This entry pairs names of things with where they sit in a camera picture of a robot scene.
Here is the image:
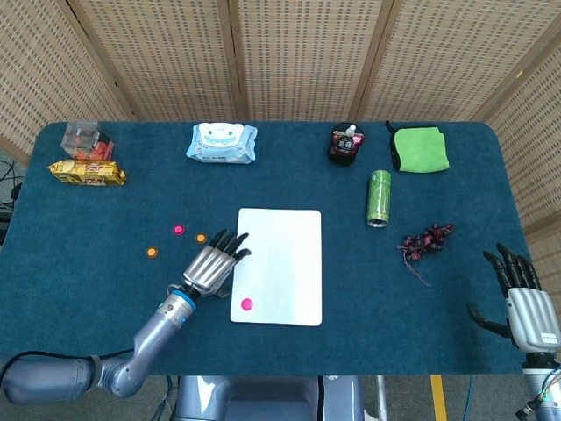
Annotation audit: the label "green drink can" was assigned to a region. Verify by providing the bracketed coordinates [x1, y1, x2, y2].
[366, 169, 393, 229]

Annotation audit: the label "blue wet wipes pack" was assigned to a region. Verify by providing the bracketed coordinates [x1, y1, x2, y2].
[185, 122, 259, 166]

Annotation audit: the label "dark red grape bunch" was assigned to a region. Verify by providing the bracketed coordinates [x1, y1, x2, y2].
[396, 222, 456, 287]

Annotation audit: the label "woven folding screen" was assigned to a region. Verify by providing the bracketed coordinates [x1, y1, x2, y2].
[0, 0, 561, 233]

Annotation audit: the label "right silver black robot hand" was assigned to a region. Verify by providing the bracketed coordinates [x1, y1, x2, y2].
[466, 242, 561, 352]

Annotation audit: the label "yellow snack pack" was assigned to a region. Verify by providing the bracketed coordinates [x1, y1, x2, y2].
[47, 159, 127, 188]

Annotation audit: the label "grey robot torso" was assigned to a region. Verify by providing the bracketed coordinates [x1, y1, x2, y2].
[174, 375, 365, 421]

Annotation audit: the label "drink pouch with white cap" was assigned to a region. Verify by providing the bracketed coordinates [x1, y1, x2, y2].
[335, 124, 359, 153]

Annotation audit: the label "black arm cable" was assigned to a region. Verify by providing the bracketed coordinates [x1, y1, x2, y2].
[6, 347, 136, 367]

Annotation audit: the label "blue cable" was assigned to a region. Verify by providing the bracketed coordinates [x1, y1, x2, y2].
[464, 375, 478, 421]

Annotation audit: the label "black floor cables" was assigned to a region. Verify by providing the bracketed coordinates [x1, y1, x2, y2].
[0, 160, 25, 211]

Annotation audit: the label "white table leg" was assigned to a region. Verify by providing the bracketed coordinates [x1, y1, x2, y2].
[375, 375, 389, 421]

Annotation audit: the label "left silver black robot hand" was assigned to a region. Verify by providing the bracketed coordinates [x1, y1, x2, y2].
[181, 228, 253, 299]

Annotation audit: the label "black mesh pen holder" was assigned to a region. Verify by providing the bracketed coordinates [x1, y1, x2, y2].
[326, 122, 366, 167]

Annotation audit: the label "green folded towel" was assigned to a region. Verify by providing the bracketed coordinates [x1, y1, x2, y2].
[385, 120, 451, 174]

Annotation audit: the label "white magnetic board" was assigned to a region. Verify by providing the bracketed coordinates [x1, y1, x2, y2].
[230, 207, 323, 327]

